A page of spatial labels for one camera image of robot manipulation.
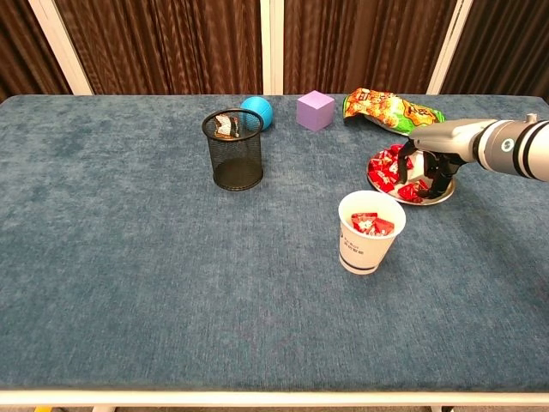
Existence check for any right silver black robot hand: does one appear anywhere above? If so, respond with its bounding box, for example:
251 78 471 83
396 118 485 199

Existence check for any white paper cup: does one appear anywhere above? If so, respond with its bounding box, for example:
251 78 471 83
337 190 407 275

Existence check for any round steel plate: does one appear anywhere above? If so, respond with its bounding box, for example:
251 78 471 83
365 148 455 206

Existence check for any orange green snack bag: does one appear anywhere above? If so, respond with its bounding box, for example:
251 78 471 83
341 88 447 137

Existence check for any brown pleated partition screen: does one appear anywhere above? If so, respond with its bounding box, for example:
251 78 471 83
29 0 274 96
441 0 549 100
0 0 72 102
272 0 473 96

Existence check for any purple cube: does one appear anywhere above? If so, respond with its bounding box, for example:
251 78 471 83
296 89 335 133

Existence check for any blue ball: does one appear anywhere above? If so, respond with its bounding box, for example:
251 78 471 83
239 95 275 130

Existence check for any black mesh pen holder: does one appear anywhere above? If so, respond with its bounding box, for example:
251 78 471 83
201 107 265 191

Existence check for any blue fabric table cover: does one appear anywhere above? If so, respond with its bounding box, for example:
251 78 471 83
0 94 549 392

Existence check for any white table frame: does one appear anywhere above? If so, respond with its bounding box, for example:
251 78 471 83
0 388 549 412

